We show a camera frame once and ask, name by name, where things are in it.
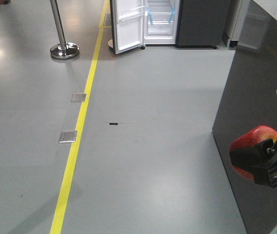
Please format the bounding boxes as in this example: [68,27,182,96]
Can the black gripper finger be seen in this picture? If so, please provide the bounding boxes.
[229,138,274,185]

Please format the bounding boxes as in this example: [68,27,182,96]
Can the red yellow apple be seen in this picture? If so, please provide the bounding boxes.
[229,125,277,180]

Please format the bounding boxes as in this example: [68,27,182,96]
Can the grey fridge with door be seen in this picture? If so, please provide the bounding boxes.
[110,0,230,55]

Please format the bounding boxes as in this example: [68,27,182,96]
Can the grey speckled counter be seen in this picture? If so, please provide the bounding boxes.
[213,0,277,234]

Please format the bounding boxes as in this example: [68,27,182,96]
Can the silver floor plate near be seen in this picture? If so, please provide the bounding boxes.
[58,130,78,143]

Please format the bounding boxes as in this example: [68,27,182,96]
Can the silver floor plate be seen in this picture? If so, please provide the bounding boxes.
[58,130,78,143]
[71,93,87,103]

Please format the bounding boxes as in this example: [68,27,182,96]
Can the silver floor plate far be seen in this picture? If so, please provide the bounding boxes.
[71,93,87,103]

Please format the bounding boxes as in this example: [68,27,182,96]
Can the chrome stanchion post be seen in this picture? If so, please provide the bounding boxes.
[50,0,79,59]

